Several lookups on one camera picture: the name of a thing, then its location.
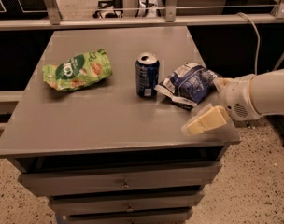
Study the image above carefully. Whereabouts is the top grey drawer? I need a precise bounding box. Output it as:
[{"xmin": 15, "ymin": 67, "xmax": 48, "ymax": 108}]
[{"xmin": 19, "ymin": 161, "xmax": 221, "ymax": 196}]

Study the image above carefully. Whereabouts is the blue chip bag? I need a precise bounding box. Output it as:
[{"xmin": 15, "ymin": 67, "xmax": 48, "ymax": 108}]
[{"xmin": 155, "ymin": 63, "xmax": 220, "ymax": 110}]

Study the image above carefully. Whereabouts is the white cable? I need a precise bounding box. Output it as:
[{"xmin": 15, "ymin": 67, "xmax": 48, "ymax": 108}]
[{"xmin": 236, "ymin": 11, "xmax": 262, "ymax": 77}]

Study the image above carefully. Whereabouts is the grey drawer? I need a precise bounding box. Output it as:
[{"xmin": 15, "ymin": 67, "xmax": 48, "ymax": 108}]
[
  {"xmin": 19, "ymin": 161, "xmax": 221, "ymax": 196},
  {"xmin": 60, "ymin": 208, "xmax": 192, "ymax": 224},
  {"xmin": 50, "ymin": 190, "xmax": 204, "ymax": 215}
]

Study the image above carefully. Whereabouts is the bottom grey drawer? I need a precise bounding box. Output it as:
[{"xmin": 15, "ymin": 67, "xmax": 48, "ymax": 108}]
[{"xmin": 60, "ymin": 208, "xmax": 192, "ymax": 224}]

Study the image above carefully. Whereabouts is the middle grey drawer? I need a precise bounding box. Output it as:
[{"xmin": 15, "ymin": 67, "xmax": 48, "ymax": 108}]
[{"xmin": 50, "ymin": 190, "xmax": 204, "ymax": 215}]

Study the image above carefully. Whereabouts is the black office chair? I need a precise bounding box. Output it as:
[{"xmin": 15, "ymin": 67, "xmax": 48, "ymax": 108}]
[{"xmin": 92, "ymin": 0, "xmax": 123, "ymax": 19}]

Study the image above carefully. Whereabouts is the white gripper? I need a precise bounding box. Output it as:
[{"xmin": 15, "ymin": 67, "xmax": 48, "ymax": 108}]
[{"xmin": 181, "ymin": 74, "xmax": 261, "ymax": 135}]

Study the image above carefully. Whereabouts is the grey drawer cabinet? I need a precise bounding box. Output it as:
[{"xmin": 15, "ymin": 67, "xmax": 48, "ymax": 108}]
[{"xmin": 0, "ymin": 26, "xmax": 242, "ymax": 224}]

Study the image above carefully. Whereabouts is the metal railing frame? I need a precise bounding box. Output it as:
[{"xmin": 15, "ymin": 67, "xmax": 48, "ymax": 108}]
[{"xmin": 0, "ymin": 0, "xmax": 284, "ymax": 31}]

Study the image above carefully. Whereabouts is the green chip bag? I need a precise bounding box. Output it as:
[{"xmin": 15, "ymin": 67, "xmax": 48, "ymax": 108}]
[{"xmin": 42, "ymin": 49, "xmax": 112, "ymax": 91}]

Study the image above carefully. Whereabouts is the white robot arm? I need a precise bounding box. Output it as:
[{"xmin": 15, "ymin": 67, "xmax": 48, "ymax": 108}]
[{"xmin": 181, "ymin": 69, "xmax": 284, "ymax": 135}]

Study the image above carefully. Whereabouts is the blue pepsi can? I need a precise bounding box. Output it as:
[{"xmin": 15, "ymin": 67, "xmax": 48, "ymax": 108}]
[{"xmin": 135, "ymin": 52, "xmax": 160, "ymax": 98}]

